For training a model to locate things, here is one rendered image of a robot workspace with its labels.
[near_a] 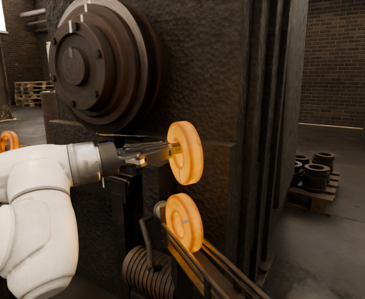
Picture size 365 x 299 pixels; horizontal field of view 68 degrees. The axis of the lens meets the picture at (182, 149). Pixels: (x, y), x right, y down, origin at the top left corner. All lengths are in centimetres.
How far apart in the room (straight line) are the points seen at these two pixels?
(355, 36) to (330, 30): 47
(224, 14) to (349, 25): 600
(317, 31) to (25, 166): 663
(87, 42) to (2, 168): 51
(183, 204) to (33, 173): 34
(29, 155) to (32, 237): 17
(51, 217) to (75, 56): 59
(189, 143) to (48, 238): 33
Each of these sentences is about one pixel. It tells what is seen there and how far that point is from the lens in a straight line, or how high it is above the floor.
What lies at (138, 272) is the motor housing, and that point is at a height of 50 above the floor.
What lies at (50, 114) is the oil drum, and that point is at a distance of 395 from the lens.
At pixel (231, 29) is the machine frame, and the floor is 122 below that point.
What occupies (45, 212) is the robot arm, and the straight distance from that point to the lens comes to 50.
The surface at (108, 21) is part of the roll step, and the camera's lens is 96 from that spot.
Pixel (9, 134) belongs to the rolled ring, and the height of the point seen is 77.
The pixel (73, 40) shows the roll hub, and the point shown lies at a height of 120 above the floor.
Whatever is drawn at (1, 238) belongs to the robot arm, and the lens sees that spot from 48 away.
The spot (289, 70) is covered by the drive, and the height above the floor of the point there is 111.
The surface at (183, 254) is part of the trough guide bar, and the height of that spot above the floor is 67.
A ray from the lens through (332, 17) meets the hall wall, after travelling 690.
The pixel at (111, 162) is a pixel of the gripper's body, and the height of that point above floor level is 91.
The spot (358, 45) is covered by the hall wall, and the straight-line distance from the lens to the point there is 681.
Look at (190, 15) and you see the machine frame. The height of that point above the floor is 128.
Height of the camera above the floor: 109
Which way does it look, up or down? 15 degrees down
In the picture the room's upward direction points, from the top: straight up
